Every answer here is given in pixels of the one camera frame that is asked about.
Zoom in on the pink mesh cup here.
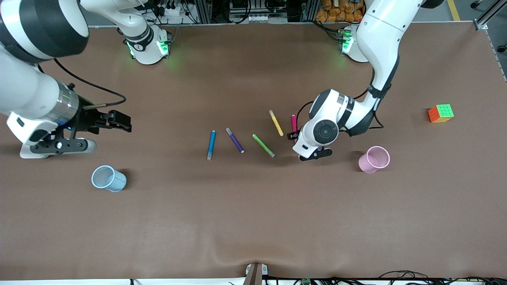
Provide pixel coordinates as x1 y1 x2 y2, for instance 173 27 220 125
358 146 391 174

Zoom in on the green marker pen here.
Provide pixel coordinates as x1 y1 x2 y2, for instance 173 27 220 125
252 133 276 158

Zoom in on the aluminium profile post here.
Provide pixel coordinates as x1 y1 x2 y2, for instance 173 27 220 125
245 262 269 285

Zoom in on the white power strip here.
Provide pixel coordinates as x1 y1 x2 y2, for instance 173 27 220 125
160 3 191 17

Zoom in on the bag of orange items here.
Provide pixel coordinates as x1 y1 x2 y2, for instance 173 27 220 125
316 0 367 23

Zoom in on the colourful puzzle cube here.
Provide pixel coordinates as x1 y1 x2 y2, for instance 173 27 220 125
427 104 455 124

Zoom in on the purple marker pen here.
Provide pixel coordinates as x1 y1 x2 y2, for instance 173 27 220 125
225 127 245 154

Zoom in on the silver frame post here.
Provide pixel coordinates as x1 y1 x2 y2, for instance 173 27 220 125
473 0 499 31

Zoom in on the brown table mat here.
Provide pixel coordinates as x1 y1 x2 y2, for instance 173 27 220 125
0 22 507 281

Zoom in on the yellow marker pen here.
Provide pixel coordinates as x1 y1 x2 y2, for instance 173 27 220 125
268 110 284 137

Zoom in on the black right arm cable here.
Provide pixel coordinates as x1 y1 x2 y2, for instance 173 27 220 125
53 59 127 109

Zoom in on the blue marker pen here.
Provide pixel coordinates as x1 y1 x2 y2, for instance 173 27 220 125
207 130 217 161

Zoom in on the blue mesh cup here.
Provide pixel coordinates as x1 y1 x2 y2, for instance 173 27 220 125
91 165 128 193

